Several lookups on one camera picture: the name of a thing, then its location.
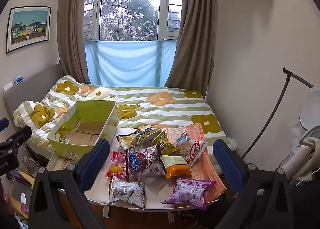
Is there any silver grey snack packet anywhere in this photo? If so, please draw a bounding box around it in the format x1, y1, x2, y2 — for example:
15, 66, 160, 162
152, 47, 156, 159
109, 175, 146, 211

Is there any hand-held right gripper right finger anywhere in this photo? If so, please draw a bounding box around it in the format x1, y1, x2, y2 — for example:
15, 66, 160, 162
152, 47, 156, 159
212, 139, 294, 229

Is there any red white snack packet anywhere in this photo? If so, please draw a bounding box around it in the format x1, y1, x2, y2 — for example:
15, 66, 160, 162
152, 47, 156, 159
184, 140, 208, 168

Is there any brown curtain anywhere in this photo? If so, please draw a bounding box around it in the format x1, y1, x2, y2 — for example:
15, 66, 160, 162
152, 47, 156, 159
164, 0, 217, 97
57, 0, 88, 84

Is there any white framed window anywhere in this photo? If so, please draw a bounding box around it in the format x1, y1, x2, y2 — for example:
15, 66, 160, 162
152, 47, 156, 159
84, 0, 184, 43

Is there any large orange cracker bag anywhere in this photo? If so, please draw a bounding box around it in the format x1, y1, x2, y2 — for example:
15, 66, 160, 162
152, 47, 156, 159
165, 122, 227, 202

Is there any light blue cloth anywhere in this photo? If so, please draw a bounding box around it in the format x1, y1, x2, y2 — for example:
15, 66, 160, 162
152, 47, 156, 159
85, 39, 177, 87

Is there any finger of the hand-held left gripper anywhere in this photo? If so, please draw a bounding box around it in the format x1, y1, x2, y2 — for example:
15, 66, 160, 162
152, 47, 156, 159
0, 126, 32, 155
0, 117, 10, 132

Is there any blue white bun packet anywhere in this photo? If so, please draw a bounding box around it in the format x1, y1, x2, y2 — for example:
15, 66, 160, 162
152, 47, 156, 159
174, 130, 193, 157

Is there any white cloth pile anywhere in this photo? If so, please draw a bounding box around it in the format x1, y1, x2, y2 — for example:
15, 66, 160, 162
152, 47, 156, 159
279, 119, 320, 187

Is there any white round fan head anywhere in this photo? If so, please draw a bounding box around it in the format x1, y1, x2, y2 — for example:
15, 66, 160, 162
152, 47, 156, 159
299, 87, 320, 129

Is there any banana chips packet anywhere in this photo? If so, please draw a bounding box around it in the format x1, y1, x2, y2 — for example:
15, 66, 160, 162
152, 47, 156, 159
116, 132, 140, 152

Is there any large green striped snack bag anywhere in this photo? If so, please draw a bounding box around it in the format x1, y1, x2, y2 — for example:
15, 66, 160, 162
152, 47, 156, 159
13, 75, 232, 152

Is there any purple snack packet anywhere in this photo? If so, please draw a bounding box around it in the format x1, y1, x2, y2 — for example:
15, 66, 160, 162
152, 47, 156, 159
162, 178, 217, 211

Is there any orange cream snack packet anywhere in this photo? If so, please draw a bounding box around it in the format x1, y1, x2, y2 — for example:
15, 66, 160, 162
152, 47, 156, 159
159, 154, 192, 179

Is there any pink snack packet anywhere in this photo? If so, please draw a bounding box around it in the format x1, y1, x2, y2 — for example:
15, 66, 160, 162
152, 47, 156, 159
106, 150, 128, 178

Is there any framed houses picture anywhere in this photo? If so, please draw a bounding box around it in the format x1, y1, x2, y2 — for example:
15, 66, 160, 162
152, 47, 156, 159
6, 6, 52, 54

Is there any white yellow snack packet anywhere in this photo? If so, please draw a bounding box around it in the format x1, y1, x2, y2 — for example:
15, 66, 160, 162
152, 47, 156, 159
136, 125, 167, 144

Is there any grey headboard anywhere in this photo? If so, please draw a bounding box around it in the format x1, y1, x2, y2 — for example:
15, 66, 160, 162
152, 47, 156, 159
3, 62, 63, 114

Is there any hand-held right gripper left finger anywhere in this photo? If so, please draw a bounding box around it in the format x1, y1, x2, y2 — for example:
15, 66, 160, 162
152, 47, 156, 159
28, 138, 110, 229

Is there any yellow brown snack packet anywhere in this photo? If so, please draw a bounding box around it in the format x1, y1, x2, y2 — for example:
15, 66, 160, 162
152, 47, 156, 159
156, 129, 179, 155

